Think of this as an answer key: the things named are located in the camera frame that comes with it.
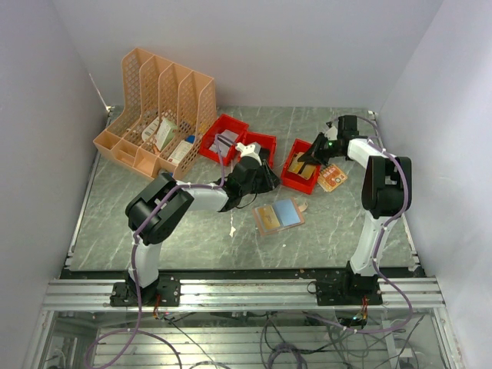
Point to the red bin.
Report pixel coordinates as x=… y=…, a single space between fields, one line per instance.
x=267 y=145
x=210 y=147
x=295 y=181

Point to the grey white boxes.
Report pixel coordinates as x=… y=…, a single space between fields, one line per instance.
x=228 y=138

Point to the red white box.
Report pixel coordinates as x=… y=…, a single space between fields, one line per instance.
x=180 y=152

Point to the gold striped card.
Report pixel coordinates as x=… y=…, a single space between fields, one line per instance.
x=301 y=168

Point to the aluminium rail frame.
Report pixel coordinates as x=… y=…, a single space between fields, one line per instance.
x=232 y=323

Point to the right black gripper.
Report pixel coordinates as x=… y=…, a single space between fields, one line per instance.
x=315 y=156

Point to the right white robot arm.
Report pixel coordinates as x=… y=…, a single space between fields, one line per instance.
x=385 y=196

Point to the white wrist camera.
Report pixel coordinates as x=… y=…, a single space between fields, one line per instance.
x=331 y=132
x=251 y=150

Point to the green white box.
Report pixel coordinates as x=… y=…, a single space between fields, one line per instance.
x=164 y=134

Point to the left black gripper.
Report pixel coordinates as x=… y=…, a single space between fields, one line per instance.
x=270 y=180

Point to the white labelled packet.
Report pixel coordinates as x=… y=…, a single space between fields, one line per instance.
x=150 y=129

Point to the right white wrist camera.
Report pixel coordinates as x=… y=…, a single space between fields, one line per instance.
x=331 y=132

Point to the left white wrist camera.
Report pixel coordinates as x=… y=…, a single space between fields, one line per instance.
x=251 y=150

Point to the peach mesh file organizer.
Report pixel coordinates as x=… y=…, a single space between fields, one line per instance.
x=168 y=110

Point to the tan leather card holder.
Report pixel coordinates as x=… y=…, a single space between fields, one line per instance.
x=289 y=213

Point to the orange patterned card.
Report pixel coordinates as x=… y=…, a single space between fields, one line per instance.
x=331 y=178

